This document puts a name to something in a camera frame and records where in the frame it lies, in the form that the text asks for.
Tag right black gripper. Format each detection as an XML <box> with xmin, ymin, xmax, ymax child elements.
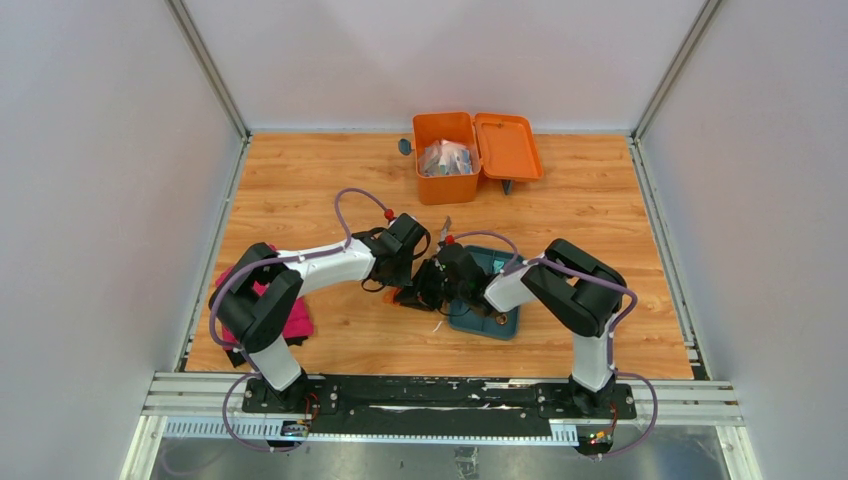
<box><xmin>395</xmin><ymin>259</ymin><xmax>469</xmax><ymax>312</ymax></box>

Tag teal plastic tray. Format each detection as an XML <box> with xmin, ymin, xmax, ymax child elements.
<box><xmin>445</xmin><ymin>245</ymin><xmax>520</xmax><ymax>341</ymax></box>

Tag small orange scissors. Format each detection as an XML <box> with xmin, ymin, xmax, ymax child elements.
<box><xmin>383</xmin><ymin>288</ymin><xmax>401</xmax><ymax>305</ymax></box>

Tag black bandage scissors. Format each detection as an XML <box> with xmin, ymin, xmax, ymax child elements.
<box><xmin>440</xmin><ymin>216</ymin><xmax>452</xmax><ymax>240</ymax></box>

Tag small clear bag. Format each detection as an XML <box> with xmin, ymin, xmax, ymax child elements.
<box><xmin>417</xmin><ymin>140</ymin><xmax>443</xmax><ymax>177</ymax></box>

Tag clear bag blue items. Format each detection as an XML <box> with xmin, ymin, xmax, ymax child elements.
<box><xmin>437</xmin><ymin>140</ymin><xmax>473</xmax><ymax>175</ymax></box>

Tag orange medicine box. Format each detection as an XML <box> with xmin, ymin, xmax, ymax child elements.
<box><xmin>398</xmin><ymin>112</ymin><xmax>544</xmax><ymax>205</ymax></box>

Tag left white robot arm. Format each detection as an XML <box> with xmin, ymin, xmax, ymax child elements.
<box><xmin>209</xmin><ymin>214</ymin><xmax>432</xmax><ymax>413</ymax></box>

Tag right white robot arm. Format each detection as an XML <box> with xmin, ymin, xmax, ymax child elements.
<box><xmin>392</xmin><ymin>239</ymin><xmax>638</xmax><ymax>418</ymax></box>

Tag pink folded cloth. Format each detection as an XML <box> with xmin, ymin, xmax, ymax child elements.
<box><xmin>215</xmin><ymin>266</ymin><xmax>315</xmax><ymax>368</ymax></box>

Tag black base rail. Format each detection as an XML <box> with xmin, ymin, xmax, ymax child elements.
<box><xmin>142</xmin><ymin>370</ymin><xmax>743</xmax><ymax>446</ymax></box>

